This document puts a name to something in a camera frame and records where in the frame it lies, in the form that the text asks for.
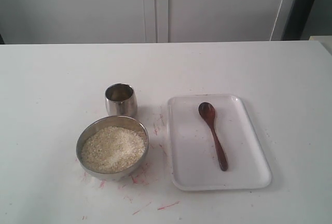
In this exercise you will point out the steel bowl of rice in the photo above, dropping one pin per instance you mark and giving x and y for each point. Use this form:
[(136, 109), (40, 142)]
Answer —
[(112, 147)]

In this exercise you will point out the white cabinet doors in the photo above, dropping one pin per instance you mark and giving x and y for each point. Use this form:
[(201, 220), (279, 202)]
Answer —
[(142, 21)]

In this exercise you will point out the white plastic tray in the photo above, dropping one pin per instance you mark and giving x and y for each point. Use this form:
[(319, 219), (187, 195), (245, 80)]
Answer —
[(193, 157)]

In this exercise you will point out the small steel cup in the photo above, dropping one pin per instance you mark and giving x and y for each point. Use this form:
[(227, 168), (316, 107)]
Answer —
[(120, 100)]

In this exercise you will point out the brown wooden spoon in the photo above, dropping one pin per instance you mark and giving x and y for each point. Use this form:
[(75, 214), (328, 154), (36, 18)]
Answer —
[(208, 114)]

